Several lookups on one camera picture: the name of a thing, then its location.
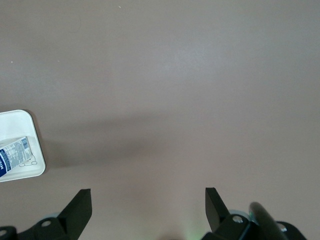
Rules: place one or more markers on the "cream rabbit print tray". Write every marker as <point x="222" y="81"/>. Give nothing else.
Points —
<point x="22" y="125"/>

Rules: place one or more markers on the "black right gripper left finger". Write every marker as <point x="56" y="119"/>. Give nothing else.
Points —
<point x="72" y="217"/>

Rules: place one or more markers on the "blue white milk carton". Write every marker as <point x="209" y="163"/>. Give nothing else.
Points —
<point x="13" y="157"/>

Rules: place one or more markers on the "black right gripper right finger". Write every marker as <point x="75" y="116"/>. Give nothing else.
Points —
<point x="220" y="217"/>

